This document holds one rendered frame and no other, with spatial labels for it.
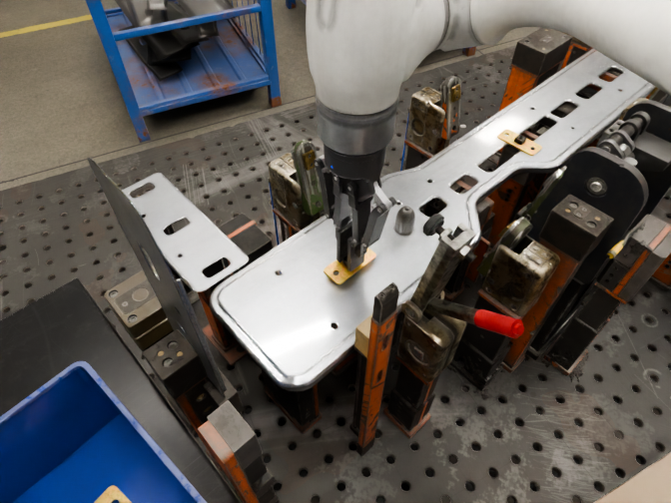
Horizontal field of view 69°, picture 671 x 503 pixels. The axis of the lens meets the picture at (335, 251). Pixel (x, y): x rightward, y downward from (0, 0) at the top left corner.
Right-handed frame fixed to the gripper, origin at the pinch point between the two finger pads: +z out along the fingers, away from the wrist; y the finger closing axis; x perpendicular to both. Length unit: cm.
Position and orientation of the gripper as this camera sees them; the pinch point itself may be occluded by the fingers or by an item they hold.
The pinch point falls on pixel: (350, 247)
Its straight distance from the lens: 72.6
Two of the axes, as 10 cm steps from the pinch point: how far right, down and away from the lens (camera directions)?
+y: -6.8, -5.7, 4.7
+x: -7.4, 5.2, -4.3
